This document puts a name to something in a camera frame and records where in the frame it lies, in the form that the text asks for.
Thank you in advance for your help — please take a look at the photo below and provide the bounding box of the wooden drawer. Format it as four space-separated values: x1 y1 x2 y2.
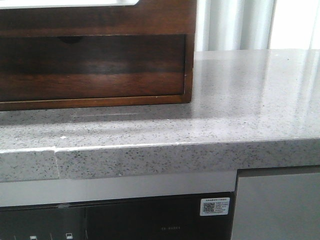
0 34 185 101

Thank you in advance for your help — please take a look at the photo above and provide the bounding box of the dark wooden drawer cabinet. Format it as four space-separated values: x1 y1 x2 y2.
0 0 197 111

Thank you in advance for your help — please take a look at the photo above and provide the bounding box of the black glass built-in appliance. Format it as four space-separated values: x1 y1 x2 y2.
0 191 235 240

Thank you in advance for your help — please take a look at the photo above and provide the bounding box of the white QR code sticker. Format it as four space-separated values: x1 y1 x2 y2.
199 197 231 217

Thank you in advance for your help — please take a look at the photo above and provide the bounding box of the white sheer curtain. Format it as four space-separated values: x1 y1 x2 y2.
195 0 320 52

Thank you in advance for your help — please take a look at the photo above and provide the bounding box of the grey cabinet door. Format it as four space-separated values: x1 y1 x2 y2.
231 166 320 240

